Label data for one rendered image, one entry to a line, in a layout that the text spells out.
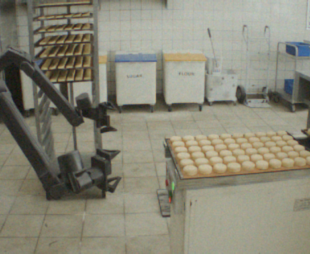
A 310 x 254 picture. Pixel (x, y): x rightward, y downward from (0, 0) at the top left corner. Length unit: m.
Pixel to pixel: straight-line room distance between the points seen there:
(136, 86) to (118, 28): 0.99
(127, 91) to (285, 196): 3.71
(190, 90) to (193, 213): 3.72
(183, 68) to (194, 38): 0.78
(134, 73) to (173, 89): 0.56
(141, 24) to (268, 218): 4.32
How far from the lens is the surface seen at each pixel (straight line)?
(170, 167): 1.62
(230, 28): 5.78
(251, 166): 1.46
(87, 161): 3.40
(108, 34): 5.57
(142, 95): 5.07
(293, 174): 1.60
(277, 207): 1.63
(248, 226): 1.62
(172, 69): 5.03
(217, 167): 1.44
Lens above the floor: 1.53
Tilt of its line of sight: 19 degrees down
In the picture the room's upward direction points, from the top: straight up
